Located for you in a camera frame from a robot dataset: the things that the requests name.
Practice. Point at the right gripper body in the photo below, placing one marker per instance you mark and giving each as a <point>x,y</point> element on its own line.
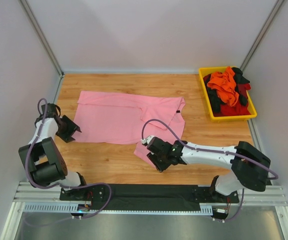
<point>157,154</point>

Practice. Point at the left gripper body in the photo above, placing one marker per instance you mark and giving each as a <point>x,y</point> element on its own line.
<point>67,127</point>

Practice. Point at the pink t shirt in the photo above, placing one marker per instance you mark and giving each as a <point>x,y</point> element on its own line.
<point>124,119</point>

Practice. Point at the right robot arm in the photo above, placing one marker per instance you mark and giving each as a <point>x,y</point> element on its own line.
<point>248,166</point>

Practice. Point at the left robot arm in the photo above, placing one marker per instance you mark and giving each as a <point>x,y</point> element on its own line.
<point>44,165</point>

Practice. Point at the red t shirt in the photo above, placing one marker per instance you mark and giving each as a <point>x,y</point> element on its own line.
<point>241,107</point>

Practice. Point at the yellow plastic bin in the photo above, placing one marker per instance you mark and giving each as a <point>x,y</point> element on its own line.
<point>208,70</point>

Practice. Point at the orange t shirt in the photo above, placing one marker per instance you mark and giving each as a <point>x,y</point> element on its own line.
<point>224,84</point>

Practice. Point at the black t shirt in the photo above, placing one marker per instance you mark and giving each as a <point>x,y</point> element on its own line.
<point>214,100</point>

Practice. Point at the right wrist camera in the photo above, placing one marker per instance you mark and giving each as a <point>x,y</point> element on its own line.
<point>148,141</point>

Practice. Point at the left corner aluminium post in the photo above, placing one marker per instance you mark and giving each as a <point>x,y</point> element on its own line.
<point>40,34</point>

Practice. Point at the corner aluminium post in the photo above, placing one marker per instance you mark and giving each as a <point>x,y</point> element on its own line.
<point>263,32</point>
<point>40,34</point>

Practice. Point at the aluminium frame rail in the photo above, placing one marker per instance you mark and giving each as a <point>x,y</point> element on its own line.
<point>272,196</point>

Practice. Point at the right corner aluminium post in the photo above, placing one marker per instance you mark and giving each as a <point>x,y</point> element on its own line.
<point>263,32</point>

